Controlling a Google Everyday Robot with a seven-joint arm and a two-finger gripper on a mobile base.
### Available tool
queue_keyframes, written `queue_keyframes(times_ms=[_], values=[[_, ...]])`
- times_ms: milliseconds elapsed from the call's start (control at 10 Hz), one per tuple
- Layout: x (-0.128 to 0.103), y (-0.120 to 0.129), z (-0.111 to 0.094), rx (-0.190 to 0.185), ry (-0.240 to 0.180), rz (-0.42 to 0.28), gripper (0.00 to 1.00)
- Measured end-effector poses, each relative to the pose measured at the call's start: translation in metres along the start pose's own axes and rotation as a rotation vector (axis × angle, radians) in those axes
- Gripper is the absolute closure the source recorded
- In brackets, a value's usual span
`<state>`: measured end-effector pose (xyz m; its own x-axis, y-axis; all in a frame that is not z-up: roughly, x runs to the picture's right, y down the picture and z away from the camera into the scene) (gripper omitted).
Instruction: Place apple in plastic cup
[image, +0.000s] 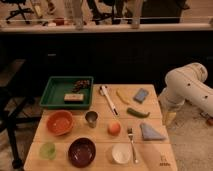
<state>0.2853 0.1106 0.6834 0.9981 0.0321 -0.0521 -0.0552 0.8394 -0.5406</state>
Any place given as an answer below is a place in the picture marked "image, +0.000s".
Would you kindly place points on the green pepper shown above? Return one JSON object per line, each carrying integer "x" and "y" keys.
{"x": 138, "y": 114}

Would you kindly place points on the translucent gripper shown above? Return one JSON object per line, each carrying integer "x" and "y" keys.
{"x": 168, "y": 113}

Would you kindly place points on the orange bowl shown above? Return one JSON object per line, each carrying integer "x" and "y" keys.
{"x": 60, "y": 122}

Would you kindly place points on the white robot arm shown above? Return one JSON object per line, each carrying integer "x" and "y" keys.
{"x": 186, "y": 83}

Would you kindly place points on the dark side chair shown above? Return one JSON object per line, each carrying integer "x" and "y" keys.
{"x": 10, "y": 110}

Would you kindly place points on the silver fork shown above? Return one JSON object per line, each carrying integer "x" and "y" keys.
{"x": 130, "y": 135}

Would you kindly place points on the metal cup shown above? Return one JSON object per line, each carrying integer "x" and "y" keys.
{"x": 91, "y": 118}

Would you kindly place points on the black office chair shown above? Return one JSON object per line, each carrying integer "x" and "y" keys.
{"x": 20, "y": 10}

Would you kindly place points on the green plastic tray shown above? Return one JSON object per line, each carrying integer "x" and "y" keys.
{"x": 58, "y": 86}

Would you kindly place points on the dark purple bowl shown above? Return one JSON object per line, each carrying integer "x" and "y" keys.
{"x": 82, "y": 152}

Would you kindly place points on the green plastic cup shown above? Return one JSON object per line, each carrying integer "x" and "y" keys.
{"x": 47, "y": 151}

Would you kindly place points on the orange apple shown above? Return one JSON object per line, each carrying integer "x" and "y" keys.
{"x": 114, "y": 128}

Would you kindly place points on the brown grapes bunch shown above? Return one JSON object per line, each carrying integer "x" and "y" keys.
{"x": 81, "y": 84}

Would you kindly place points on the blue folded cloth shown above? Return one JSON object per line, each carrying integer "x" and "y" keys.
{"x": 150, "y": 134}

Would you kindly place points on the blue sponge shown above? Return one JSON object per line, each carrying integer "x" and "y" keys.
{"x": 141, "y": 95}

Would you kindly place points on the yellow banana toy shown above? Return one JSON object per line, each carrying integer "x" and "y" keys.
{"x": 122, "y": 97}

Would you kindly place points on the tan rectangular block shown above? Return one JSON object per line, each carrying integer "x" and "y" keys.
{"x": 73, "y": 97}

